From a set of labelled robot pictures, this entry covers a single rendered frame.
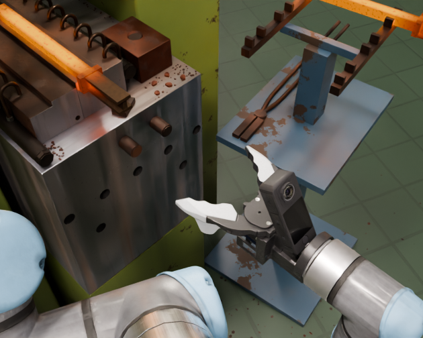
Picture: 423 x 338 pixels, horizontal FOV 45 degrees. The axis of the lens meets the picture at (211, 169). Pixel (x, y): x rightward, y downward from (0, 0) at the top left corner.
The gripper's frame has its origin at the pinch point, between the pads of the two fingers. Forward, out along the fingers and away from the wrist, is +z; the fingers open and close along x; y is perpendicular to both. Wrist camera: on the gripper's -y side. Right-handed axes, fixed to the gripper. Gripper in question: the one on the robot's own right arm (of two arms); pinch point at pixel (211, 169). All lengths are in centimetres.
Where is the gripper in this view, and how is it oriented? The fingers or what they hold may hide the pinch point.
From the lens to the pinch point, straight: 75.6
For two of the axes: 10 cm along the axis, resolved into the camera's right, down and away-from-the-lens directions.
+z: -7.1, -5.3, 4.6
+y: 0.0, 6.5, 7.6
